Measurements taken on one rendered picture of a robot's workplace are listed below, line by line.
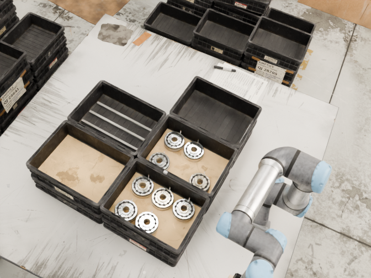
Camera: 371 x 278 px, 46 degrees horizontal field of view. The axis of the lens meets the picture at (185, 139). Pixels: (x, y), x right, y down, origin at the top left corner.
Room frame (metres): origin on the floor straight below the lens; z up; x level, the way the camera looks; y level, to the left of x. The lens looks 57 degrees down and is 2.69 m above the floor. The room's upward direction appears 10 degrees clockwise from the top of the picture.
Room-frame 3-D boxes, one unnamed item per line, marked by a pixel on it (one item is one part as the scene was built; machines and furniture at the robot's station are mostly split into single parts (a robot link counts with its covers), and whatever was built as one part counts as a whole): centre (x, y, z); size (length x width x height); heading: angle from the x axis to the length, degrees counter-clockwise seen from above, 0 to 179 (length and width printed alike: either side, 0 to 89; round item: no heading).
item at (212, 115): (1.35, -0.13, 0.87); 0.40 x 0.30 x 0.11; 70
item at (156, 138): (1.06, -0.03, 0.87); 0.40 x 0.30 x 0.11; 70
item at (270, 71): (2.17, -0.51, 0.41); 0.31 x 0.02 x 0.16; 74
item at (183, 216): (0.81, -0.05, 0.86); 0.10 x 0.10 x 0.01
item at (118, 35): (1.97, 0.56, 0.71); 0.22 x 0.19 x 0.01; 74
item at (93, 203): (0.92, 0.45, 0.92); 0.40 x 0.30 x 0.02; 70
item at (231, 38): (2.43, -0.14, 0.31); 0.40 x 0.30 x 0.34; 74
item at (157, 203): (0.84, 0.05, 0.86); 0.10 x 0.10 x 0.01
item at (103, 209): (0.78, 0.08, 0.92); 0.40 x 0.30 x 0.02; 70
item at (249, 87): (1.75, -0.25, 0.70); 0.33 x 0.23 x 0.01; 74
